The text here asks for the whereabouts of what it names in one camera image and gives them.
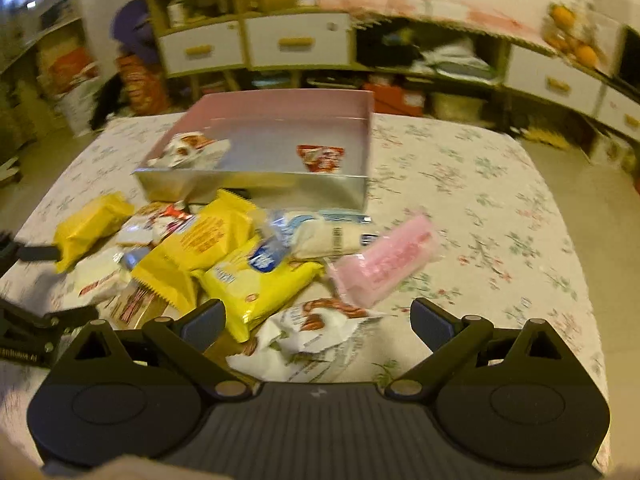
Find yellow cracker bag blue logo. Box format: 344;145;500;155
194;236;323;342

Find small yellow snack bag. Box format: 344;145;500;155
53;193;134;273

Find pink wafer packet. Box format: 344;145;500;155
328;214;440;309

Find yellow snack bag plain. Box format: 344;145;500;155
131;190;257;314

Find white nut snack packet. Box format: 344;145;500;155
226;298;384;382

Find clear white rice cake packet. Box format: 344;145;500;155
252;209;380;260

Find white pecan snack packet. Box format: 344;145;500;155
146;131;232;170

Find red white candy packet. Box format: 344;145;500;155
296;144;345;174

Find orange biscuit packet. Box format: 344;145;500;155
105;282;167;330

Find floral tablecloth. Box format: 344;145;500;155
1;114;608;463

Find orange printed bag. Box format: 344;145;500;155
116;54;170;116

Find pink silver cardboard box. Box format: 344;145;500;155
134;89;373;210

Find red storage box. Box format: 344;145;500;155
363;82;425;117

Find purple plush toy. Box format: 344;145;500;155
111;0;160;65

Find wooden cabinet with white drawers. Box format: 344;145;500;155
146;0;639;138

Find oranges on stand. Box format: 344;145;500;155
541;3;599;70

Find pink cloth runner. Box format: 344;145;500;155
317;0;553;55

